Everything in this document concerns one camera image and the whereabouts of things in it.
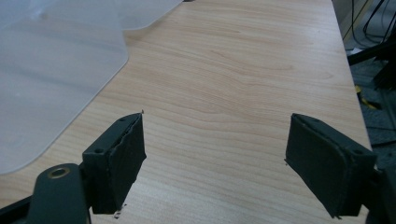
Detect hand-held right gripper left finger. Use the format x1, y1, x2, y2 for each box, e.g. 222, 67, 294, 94
81, 112, 148, 216

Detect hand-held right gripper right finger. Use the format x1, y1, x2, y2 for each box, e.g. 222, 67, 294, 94
284, 113, 378, 218

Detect yellow and black floor tape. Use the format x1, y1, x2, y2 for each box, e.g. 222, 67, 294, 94
354, 85, 382, 110

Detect translucent white plastic sheet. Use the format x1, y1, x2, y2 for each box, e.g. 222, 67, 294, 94
0, 0, 185, 175

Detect black metal stand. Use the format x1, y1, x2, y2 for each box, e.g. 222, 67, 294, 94
346, 29, 396, 91

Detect black cable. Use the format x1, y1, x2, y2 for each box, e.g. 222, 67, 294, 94
350, 0, 396, 45

